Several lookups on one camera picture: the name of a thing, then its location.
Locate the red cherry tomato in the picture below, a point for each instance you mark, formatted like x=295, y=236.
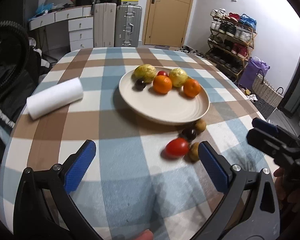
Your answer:
x=177, y=148
x=162, y=73

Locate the wooden door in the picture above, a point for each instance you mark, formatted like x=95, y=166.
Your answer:
x=170, y=17

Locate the yellow passion fruit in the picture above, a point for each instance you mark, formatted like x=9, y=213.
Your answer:
x=144, y=73
x=178, y=77

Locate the person's right hand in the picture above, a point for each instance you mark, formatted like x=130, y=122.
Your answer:
x=293, y=197

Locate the white desk with drawers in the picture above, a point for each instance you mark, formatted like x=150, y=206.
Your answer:
x=80, y=30

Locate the checkered tablecloth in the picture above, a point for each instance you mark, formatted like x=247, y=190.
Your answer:
x=115, y=135

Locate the purple gift bag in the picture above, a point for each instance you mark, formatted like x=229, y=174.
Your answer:
x=253, y=72

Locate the orange mandarin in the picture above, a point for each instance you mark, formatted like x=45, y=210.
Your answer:
x=162, y=84
x=192, y=88

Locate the silver hard suitcase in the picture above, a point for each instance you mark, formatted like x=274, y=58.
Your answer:
x=128, y=25

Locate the small brown longan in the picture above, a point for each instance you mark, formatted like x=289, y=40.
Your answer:
x=193, y=152
x=200, y=125

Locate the scattered sneakers pile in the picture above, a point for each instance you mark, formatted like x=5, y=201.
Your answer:
x=192, y=51

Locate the rows of assorted shoes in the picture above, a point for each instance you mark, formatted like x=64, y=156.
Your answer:
x=230, y=30

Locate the person's left hand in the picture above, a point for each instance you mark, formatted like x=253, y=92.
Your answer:
x=145, y=235

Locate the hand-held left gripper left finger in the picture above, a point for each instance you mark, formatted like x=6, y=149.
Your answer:
x=80, y=165

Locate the blue plastic bag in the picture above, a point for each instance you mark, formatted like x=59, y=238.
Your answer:
x=43, y=9

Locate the beige hard suitcase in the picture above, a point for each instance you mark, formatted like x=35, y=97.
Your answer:
x=104, y=25

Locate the grey doormat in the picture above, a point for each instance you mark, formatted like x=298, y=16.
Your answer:
x=165, y=47

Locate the small dark purple fruit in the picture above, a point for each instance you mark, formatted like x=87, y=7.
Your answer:
x=188, y=133
x=140, y=84

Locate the white paper towel roll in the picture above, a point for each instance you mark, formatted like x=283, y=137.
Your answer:
x=55, y=98

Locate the wooden shoe rack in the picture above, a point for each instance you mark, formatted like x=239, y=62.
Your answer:
x=250, y=47

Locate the beige round plate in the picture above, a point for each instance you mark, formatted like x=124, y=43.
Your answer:
x=165, y=107

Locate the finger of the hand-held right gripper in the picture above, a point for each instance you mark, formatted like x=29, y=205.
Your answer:
x=263, y=125
x=265, y=140

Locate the yellow and black shoe box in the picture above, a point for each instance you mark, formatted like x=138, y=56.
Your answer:
x=128, y=1

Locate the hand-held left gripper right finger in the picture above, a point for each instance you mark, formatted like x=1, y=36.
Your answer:
x=212, y=166

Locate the grey woven basket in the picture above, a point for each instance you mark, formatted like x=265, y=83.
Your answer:
x=267, y=95

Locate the black bag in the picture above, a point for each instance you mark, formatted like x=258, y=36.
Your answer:
x=85, y=1

